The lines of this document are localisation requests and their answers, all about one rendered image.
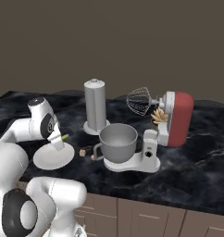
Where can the yellow banana bunch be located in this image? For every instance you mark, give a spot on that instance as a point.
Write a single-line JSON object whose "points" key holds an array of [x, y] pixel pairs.
{"points": [[159, 116]]}

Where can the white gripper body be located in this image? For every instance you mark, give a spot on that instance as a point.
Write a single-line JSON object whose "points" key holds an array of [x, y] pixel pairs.
{"points": [[57, 139]]}

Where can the grey mixer bowl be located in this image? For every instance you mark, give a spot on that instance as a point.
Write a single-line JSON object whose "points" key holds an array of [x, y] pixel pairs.
{"points": [[118, 145]]}

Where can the red and white stand mixer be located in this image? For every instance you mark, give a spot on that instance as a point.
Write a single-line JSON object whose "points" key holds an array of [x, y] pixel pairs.
{"points": [[177, 123]]}

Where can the white round plate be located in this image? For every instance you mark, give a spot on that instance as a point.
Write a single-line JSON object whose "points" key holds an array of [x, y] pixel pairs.
{"points": [[50, 159]]}

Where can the brown cupboard door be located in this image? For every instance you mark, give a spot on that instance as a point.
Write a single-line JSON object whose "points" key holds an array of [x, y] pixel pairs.
{"points": [[206, 225], [98, 227], [149, 219]]}

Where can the yellowish green butter stick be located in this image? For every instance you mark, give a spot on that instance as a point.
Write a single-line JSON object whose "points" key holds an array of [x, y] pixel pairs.
{"points": [[65, 137]]}

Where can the brown drawer front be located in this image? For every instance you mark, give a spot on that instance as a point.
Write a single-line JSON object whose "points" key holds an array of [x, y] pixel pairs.
{"points": [[101, 203]]}

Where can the tan sugar cube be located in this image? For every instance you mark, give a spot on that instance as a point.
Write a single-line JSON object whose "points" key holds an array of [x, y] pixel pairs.
{"points": [[82, 153], [92, 157]]}

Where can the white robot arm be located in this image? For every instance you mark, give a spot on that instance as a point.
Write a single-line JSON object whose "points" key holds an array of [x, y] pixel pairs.
{"points": [[12, 160]]}

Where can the grey paper towel holder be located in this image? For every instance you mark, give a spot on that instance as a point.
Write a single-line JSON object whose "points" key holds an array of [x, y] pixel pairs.
{"points": [[94, 105]]}

